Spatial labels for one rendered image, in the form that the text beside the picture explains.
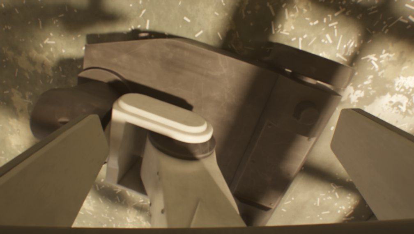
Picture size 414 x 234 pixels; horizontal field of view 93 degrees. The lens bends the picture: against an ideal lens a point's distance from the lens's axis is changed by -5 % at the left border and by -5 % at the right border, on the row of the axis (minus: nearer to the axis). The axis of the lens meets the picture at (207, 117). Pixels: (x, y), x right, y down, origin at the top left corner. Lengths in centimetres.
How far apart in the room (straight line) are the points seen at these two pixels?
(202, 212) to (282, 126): 28
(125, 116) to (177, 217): 21
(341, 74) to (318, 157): 37
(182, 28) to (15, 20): 64
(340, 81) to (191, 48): 33
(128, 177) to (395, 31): 78
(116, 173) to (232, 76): 33
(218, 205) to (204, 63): 32
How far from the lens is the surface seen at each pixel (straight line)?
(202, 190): 34
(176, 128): 39
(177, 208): 30
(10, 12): 107
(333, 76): 50
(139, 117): 40
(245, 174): 58
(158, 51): 53
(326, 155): 81
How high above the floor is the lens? 66
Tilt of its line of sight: 66 degrees down
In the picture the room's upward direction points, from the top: 154 degrees counter-clockwise
